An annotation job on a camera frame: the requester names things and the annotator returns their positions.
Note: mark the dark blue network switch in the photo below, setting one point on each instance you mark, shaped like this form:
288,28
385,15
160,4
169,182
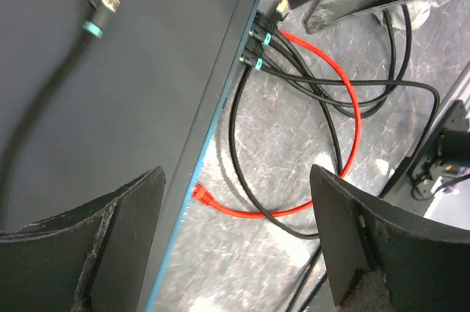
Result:
95,93

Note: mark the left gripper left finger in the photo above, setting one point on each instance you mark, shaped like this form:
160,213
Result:
91,258

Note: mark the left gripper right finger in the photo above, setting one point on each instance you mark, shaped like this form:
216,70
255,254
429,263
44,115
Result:
380,257

